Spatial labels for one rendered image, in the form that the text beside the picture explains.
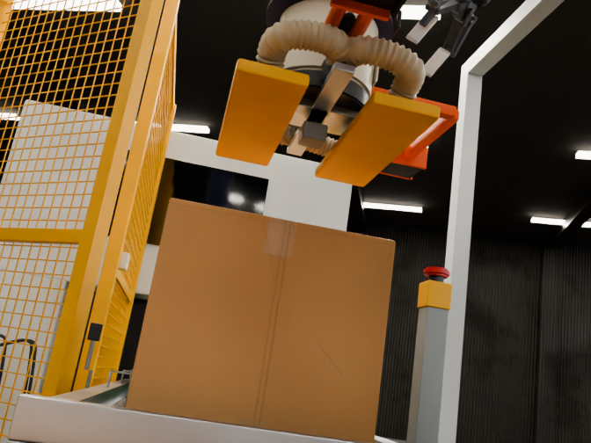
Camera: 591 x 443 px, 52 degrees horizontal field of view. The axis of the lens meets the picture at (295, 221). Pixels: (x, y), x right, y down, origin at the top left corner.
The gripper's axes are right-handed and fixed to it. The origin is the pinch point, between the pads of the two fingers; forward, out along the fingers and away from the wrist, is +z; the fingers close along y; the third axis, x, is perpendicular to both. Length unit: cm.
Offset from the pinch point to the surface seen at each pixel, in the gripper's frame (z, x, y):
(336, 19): 18, -13, -46
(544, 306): -90, 84, 1039
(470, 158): -58, 90, 298
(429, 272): 34, -19, 45
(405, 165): 20.7, -11.9, 5.1
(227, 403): 73, -30, -27
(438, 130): 14.0, -18.8, -8.7
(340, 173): 32.4, -13.4, -17.1
